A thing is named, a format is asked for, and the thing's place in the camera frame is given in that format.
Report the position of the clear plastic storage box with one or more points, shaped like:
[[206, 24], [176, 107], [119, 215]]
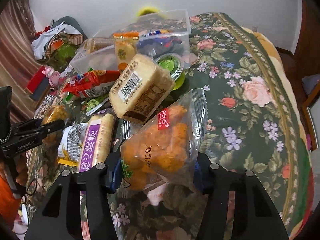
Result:
[[176, 21]]

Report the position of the green pea snack bag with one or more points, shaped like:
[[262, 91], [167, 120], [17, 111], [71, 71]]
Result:
[[95, 104]]

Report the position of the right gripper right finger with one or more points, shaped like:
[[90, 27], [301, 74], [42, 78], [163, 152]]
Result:
[[236, 197]]

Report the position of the silver yellow snack bag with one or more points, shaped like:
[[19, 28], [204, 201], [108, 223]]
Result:
[[71, 143]]

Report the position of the orange fried snack bag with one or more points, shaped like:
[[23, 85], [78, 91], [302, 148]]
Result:
[[165, 149]]

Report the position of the orange biscuit packet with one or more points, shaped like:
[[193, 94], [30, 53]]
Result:
[[125, 48]]

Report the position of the blue red snack bag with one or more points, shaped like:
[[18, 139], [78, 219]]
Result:
[[157, 42]]

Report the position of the operator left hand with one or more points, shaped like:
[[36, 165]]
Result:
[[21, 168]]

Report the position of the purple label rice bar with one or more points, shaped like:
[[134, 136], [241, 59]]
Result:
[[97, 142]]

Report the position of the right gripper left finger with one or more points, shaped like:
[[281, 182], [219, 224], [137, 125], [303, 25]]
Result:
[[74, 195]]

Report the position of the red box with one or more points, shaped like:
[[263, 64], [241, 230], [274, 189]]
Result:
[[38, 86]]

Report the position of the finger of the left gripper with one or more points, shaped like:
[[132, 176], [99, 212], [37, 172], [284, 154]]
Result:
[[35, 127]]

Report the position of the pink plush toy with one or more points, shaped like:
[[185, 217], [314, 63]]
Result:
[[52, 75]]

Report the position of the pile of clothes on chair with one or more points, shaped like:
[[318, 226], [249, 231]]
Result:
[[58, 43]]

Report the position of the yellow sandwich biscuit pack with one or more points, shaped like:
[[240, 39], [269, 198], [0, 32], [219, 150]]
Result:
[[96, 43]]

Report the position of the green jelly cup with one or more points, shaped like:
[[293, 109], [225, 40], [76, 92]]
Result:
[[175, 65]]

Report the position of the red cracker bag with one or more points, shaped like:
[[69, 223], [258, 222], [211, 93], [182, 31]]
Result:
[[91, 84]]

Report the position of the green floral bedspread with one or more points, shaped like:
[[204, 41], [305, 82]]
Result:
[[253, 122]]

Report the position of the yellow foam tube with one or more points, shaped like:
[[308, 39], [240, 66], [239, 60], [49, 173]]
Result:
[[146, 10]]

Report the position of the beige rice cake pack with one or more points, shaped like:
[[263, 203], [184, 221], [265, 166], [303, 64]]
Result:
[[140, 89]]

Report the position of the striped red curtain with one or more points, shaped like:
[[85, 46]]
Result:
[[18, 64]]

